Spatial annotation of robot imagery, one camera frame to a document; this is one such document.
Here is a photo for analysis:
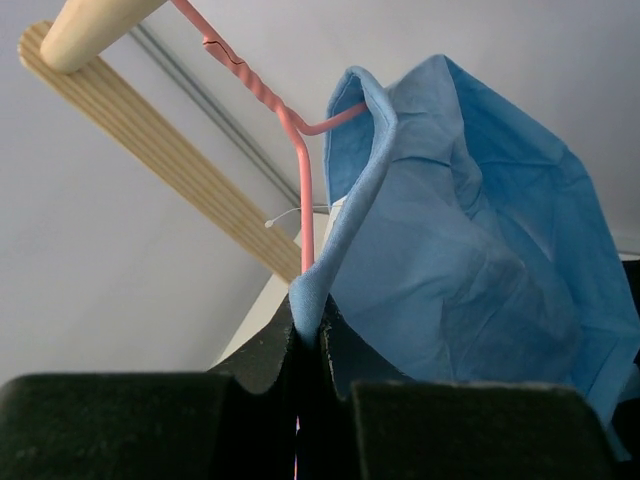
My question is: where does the light blue shirt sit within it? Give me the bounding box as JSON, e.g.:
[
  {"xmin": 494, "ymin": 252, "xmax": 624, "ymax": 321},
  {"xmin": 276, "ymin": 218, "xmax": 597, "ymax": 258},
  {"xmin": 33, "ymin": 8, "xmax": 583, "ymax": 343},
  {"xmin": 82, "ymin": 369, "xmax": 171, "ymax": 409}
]
[{"xmin": 289, "ymin": 55, "xmax": 639, "ymax": 426}]

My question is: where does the black shirt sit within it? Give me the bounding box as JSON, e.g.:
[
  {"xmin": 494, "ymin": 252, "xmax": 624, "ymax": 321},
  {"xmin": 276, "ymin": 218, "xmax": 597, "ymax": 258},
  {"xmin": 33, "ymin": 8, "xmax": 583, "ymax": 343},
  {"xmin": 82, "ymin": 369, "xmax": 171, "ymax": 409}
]
[{"xmin": 612, "ymin": 260, "xmax": 639, "ymax": 458}]

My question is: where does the wooden clothes rack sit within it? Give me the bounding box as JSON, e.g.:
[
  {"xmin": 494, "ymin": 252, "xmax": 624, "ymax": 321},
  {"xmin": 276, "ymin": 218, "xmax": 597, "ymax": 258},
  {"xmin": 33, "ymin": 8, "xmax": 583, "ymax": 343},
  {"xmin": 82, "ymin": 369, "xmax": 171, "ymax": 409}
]
[{"xmin": 18, "ymin": 1, "xmax": 301, "ymax": 283}]

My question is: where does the pink wire hanger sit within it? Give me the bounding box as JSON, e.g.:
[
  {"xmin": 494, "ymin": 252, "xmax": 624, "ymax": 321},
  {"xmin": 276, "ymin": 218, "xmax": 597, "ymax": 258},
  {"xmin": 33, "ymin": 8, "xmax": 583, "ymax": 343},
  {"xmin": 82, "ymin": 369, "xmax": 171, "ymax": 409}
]
[{"xmin": 174, "ymin": 1, "xmax": 365, "ymax": 479}]

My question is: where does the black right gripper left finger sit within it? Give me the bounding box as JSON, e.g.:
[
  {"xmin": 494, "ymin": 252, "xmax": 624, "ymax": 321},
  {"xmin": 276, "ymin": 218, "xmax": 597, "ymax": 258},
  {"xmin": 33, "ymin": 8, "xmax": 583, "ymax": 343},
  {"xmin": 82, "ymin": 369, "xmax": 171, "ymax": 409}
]
[{"xmin": 1, "ymin": 302, "xmax": 298, "ymax": 479}]

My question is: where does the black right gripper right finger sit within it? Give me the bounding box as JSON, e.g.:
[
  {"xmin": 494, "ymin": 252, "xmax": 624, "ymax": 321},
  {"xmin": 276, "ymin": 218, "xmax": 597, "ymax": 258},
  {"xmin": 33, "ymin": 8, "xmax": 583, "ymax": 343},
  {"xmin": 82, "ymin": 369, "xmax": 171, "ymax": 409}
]
[{"xmin": 299, "ymin": 301, "xmax": 616, "ymax": 479}]

